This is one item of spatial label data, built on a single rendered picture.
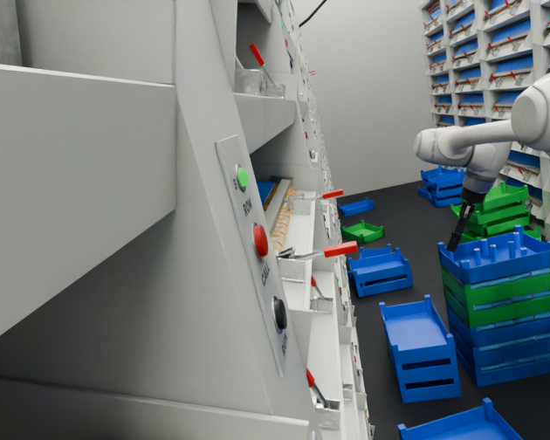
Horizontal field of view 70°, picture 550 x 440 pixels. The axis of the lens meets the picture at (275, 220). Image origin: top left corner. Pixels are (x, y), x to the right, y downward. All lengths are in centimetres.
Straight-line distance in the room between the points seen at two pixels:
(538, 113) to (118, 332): 73
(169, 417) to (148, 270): 7
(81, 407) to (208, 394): 6
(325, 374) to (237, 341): 44
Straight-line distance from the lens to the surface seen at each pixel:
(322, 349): 65
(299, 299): 39
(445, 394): 159
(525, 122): 82
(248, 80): 39
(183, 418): 20
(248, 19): 87
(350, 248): 42
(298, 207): 67
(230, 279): 16
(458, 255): 161
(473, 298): 146
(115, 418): 21
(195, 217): 15
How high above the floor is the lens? 106
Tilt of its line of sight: 15 degrees down
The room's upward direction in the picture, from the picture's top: 14 degrees counter-clockwise
